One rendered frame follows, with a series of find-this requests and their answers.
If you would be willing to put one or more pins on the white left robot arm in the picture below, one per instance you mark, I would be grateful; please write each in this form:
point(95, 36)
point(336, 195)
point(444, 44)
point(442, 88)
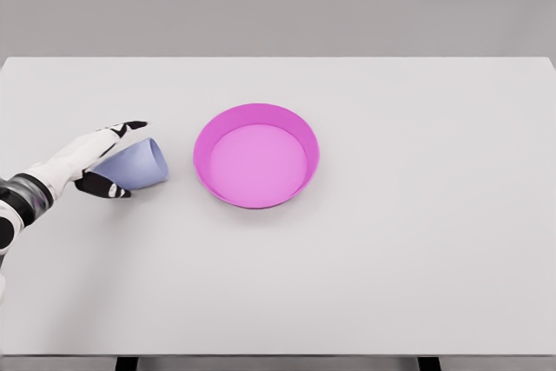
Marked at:
point(26, 197)

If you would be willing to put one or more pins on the light blue cup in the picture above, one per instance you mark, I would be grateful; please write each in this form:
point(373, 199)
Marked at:
point(137, 164)

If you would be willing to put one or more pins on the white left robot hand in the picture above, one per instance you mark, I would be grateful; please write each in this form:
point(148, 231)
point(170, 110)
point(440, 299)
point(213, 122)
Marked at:
point(82, 151)

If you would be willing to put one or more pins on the pink plate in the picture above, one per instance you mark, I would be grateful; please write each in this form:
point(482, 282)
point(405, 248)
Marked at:
point(256, 158)

